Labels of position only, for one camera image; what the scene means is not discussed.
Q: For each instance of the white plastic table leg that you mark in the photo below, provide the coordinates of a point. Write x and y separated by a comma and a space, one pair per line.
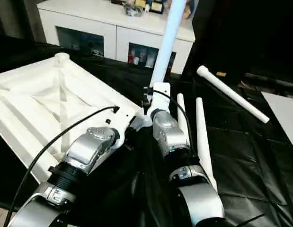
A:
167, 38
231, 94
181, 109
203, 137

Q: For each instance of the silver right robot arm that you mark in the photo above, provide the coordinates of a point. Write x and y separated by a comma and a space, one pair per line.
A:
169, 135

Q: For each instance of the white cabinet with glass doors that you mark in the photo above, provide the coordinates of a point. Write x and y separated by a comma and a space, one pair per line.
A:
113, 21

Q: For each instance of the small grey object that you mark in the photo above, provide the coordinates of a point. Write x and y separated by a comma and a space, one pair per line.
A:
133, 9

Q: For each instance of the black work mat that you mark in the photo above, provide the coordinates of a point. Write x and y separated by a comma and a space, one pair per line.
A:
250, 161

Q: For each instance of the flat white board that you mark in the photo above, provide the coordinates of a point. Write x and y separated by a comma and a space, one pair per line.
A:
283, 118

